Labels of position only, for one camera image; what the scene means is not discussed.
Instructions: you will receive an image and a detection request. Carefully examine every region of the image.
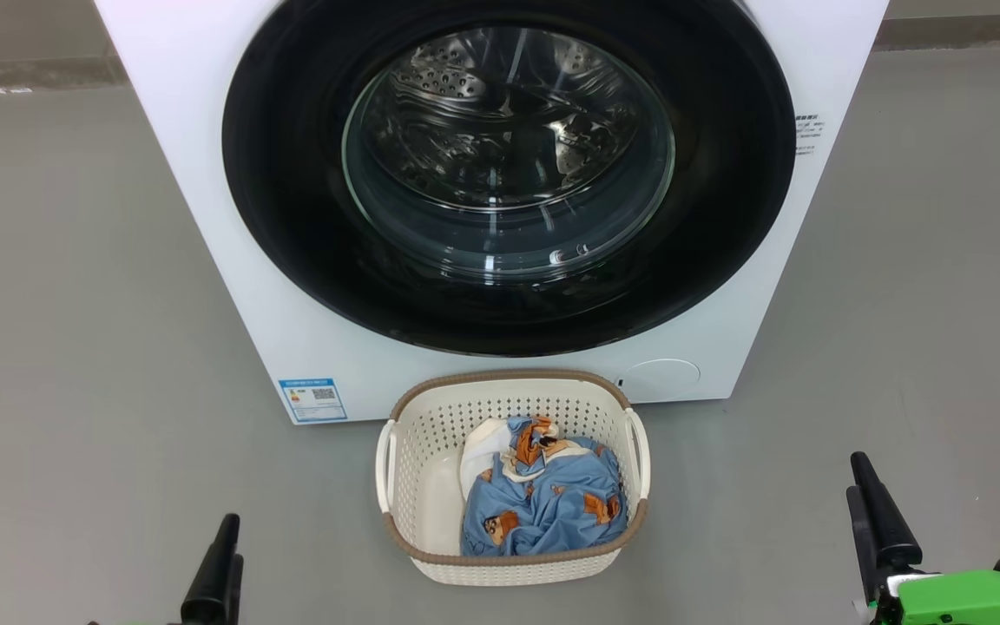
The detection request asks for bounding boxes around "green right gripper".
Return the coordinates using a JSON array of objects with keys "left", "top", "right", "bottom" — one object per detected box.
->
[{"left": 845, "top": 453, "right": 1000, "bottom": 625}]

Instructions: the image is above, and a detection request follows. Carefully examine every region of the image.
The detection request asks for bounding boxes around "white garment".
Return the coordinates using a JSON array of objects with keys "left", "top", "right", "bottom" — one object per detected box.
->
[{"left": 459, "top": 418, "right": 592, "bottom": 500}]

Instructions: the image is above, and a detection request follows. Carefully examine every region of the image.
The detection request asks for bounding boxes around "blue garment with orange print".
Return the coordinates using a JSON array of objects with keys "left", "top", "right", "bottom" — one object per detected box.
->
[{"left": 461, "top": 415, "right": 629, "bottom": 558}]

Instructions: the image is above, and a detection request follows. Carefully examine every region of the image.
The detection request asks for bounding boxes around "black glass washer door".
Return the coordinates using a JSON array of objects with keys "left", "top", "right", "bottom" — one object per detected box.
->
[{"left": 222, "top": 0, "right": 796, "bottom": 357}]

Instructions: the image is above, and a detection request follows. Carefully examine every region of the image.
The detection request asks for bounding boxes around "white front-load washing machine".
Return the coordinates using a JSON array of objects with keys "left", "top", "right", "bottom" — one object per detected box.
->
[{"left": 94, "top": 0, "right": 890, "bottom": 426}]

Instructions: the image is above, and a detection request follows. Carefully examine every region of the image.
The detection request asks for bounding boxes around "stainless steel washing machine drum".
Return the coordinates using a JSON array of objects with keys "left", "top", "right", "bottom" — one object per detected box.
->
[{"left": 378, "top": 26, "right": 640, "bottom": 214}]

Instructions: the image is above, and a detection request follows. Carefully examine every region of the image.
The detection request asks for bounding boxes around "cream perforated laundry basket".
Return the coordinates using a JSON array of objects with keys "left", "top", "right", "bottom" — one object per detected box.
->
[{"left": 376, "top": 369, "right": 651, "bottom": 587}]

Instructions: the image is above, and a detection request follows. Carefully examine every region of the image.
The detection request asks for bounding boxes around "blue energy label sticker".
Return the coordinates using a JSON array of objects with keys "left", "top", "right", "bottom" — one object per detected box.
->
[{"left": 279, "top": 378, "right": 349, "bottom": 424}]

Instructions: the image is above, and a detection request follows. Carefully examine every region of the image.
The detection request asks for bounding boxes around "round white filter cover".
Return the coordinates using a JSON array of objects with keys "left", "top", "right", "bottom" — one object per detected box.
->
[{"left": 617, "top": 359, "right": 701, "bottom": 402}]

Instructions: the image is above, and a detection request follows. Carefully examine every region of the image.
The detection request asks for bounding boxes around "small printed text sticker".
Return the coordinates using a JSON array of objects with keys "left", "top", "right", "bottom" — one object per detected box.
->
[{"left": 793, "top": 113, "right": 825, "bottom": 157}]

